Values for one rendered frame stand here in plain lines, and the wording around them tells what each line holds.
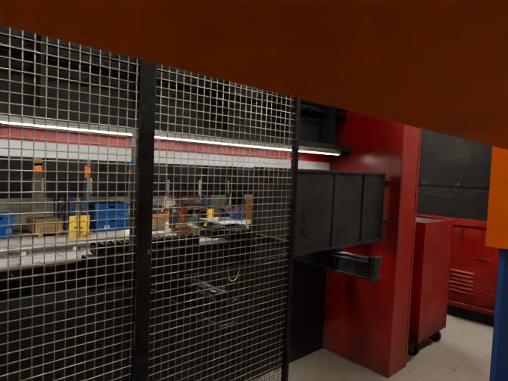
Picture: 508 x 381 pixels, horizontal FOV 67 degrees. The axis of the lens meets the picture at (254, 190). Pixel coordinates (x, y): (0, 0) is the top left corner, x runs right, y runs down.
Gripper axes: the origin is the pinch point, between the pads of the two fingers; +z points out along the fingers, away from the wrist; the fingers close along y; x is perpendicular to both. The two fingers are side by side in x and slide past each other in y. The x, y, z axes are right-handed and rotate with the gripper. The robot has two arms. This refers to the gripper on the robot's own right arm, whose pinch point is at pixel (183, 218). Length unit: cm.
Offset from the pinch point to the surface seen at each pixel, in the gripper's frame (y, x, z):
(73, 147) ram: -80, -50, -19
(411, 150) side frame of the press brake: 111, -108, -1
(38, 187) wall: 69, 549, -259
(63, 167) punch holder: -84, -46, -11
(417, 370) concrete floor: 125, -47, 136
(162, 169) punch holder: -37, -47, -11
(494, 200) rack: -117, -195, 64
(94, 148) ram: -71, -50, -19
